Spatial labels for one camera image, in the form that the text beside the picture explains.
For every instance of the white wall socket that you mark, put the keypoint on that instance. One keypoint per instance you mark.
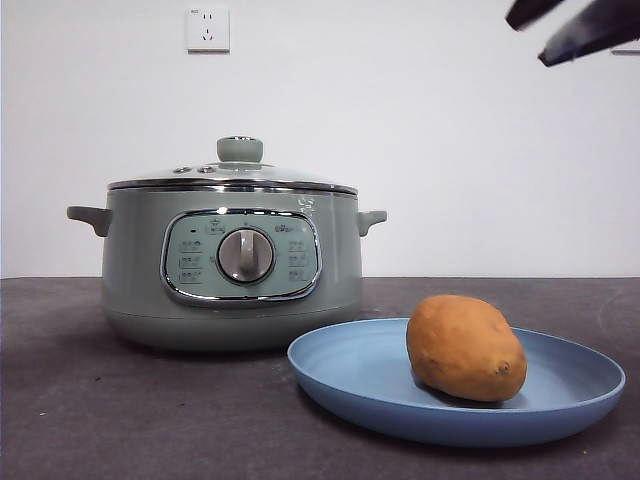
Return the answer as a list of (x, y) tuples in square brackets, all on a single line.
[(627, 50), (207, 30)]

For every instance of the brown potato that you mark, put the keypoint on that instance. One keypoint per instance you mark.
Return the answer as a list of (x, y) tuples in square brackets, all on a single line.
[(465, 350)]

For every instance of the pale green electric steamer pot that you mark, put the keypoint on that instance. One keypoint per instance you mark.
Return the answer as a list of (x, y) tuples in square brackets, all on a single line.
[(135, 260)]

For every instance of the blue round plate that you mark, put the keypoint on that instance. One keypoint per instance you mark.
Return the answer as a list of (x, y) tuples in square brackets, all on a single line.
[(350, 370)]

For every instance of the glass lid with green knob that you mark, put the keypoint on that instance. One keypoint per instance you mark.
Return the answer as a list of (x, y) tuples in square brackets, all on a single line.
[(240, 149)]

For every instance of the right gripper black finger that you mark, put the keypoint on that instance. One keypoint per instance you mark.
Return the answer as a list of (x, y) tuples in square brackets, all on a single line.
[(532, 11), (600, 30)]

